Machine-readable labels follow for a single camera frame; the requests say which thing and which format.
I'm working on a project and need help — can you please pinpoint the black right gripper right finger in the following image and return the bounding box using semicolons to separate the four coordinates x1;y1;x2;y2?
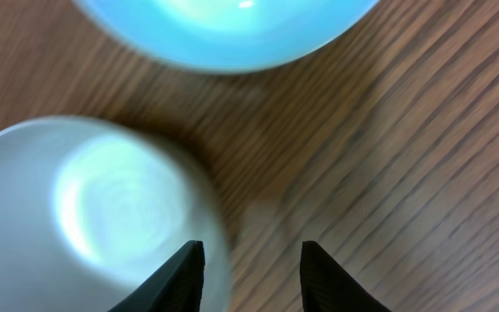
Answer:
300;241;390;312

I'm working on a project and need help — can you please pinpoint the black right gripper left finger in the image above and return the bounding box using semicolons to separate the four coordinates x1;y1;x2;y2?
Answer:
109;240;205;312

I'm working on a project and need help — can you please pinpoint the grey bowl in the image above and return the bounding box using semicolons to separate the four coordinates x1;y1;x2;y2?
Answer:
0;116;230;311

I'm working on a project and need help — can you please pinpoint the light blue bowl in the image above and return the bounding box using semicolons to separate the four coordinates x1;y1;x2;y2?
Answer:
75;0;377;75

